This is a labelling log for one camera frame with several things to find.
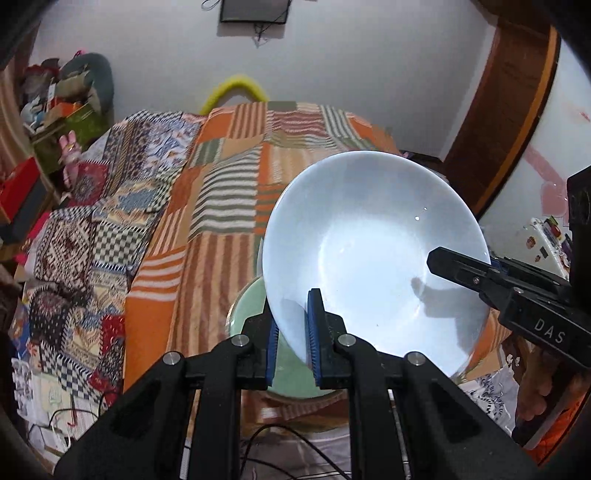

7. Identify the black cable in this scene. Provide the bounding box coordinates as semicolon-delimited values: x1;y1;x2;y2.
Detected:
28;392;121;444
240;424;352;480

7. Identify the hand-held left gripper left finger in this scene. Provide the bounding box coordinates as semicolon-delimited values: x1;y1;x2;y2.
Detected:
54;295;280;480

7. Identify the dark teal cushion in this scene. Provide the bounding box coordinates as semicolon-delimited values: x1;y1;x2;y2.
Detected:
60;52;115;116

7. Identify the pink rabbit toy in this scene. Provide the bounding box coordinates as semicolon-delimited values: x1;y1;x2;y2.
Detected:
60;130;84;185

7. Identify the patchwork patterned quilt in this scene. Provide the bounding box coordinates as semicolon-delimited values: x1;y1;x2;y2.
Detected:
9;109;208;416

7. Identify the person's right hand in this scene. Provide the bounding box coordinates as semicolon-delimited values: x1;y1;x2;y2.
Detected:
515;346;561;421

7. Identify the white cloth with black lines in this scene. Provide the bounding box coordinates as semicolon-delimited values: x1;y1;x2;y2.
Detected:
240;427;356;480

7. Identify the red box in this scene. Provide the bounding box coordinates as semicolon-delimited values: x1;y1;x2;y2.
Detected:
0;157;42;222

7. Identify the black wall frame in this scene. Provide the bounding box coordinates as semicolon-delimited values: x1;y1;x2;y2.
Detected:
219;0;291;24

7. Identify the white cabinet with pink hearts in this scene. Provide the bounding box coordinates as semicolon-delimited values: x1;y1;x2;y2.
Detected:
478;46;591;278

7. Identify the white printed plastic bag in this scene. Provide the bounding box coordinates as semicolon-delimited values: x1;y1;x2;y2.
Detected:
462;369;522;435

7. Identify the white stickered case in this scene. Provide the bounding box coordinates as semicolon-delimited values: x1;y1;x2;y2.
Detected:
522;217;575;278

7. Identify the brown wooden door frame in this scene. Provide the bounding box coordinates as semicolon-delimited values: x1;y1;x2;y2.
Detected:
443;23;561;217

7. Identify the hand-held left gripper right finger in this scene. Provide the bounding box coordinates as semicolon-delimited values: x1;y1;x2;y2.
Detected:
306;288;541;480

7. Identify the white bowl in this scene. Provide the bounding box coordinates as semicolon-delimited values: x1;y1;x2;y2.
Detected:
262;151;491;377

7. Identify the green bowl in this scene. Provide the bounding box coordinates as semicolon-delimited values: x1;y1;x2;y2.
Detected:
225;276;349;400

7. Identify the yellow fuzzy arch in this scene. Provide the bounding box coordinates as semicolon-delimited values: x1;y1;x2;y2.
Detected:
199;74;269;116

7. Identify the orange striped blanket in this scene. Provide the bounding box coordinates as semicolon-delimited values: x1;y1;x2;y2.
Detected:
122;100;509;432

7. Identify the green cardboard box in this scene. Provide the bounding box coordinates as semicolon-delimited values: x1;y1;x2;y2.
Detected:
32;104;105;162

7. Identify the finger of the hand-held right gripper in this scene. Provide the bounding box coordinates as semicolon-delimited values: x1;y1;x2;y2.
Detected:
427;247;502;301
490;256;573;291

